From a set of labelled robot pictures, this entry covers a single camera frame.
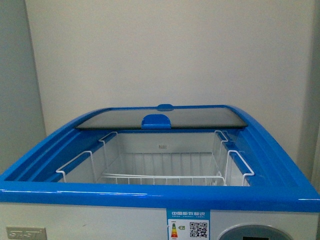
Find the blue energy label sticker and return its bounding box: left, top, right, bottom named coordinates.
left=166, top=208, right=211, bottom=240

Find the white wire freezer basket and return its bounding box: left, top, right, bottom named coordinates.
left=56, top=130, right=255, bottom=187

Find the silver brand nameplate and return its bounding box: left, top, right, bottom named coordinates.
left=6, top=226, right=47, bottom=240

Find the grey oval control panel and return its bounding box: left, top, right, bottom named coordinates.
left=219, top=224, right=293, bottom=240

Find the white chest freezer blue rim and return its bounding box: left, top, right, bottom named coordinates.
left=0, top=105, right=320, bottom=240

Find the sliding glass lid blue handle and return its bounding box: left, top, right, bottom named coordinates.
left=77, top=104, right=248, bottom=130

